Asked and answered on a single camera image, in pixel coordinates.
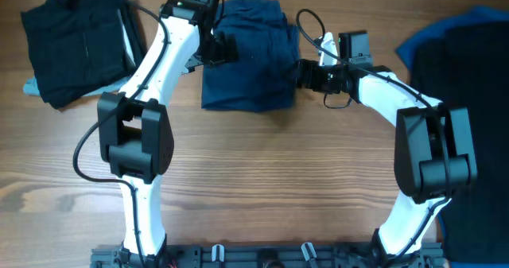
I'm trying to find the dark blue shorts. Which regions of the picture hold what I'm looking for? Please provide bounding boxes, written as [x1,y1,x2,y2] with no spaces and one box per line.
[201,0,300,113]

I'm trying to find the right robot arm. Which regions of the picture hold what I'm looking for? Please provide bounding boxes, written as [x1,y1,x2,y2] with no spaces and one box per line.
[296,31,477,267]

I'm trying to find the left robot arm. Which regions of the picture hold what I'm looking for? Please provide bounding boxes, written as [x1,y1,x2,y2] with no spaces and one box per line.
[97,0,238,267]

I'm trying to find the folded black garment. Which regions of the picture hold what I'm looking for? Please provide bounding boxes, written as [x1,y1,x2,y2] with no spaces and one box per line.
[21,0,146,109]

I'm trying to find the black garment in pile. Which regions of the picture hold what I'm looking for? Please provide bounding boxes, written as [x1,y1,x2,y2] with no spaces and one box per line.
[409,20,509,263]

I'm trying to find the folded light blue garment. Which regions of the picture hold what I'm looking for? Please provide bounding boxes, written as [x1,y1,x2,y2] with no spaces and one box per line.
[23,76,130,96]

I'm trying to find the bright blue garment in pile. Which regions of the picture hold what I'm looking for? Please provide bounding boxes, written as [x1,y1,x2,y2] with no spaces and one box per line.
[395,5,509,268]

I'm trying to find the right white rail clip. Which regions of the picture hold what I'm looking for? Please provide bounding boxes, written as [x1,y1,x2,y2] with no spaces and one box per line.
[301,242,317,262]

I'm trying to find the white rail clip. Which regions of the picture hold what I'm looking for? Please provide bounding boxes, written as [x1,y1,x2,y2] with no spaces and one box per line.
[211,244,225,262]
[301,242,317,262]

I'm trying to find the left white rail clip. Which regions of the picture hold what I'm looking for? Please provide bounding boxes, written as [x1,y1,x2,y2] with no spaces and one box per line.
[211,244,225,262]

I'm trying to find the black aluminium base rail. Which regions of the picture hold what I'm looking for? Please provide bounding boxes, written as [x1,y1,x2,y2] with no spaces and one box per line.
[89,243,446,268]

